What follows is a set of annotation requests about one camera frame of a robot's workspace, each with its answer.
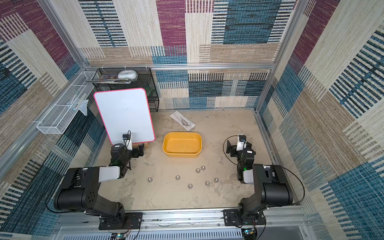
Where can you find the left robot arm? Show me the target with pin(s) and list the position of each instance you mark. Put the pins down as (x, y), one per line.
(79, 190)

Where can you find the clear packet with card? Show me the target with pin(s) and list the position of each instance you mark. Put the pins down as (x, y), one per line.
(183, 121)

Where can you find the yellow plastic storage box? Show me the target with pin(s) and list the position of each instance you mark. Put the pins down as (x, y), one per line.
(182, 144)

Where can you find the white wire wall basket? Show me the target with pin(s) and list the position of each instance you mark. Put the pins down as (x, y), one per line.
(74, 99)

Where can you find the magazine on shelf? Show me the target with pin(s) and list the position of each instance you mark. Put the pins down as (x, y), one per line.
(109, 79)

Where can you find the black wire shelf rack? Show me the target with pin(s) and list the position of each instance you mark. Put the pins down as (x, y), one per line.
(145, 80)

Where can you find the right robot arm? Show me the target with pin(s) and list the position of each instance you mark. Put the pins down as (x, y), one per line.
(270, 183)

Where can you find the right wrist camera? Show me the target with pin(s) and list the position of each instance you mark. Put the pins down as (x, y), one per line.
(242, 142)

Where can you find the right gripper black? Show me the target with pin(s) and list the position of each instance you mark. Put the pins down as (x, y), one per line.
(232, 148)

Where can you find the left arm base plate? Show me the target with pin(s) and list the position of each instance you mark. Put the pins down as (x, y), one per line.
(129, 221)

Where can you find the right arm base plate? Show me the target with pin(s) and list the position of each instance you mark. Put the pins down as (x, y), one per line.
(232, 217)

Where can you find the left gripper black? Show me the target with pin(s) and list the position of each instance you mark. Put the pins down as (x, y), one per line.
(137, 150)

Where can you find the pink framed whiteboard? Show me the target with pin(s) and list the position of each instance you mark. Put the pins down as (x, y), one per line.
(124, 111)

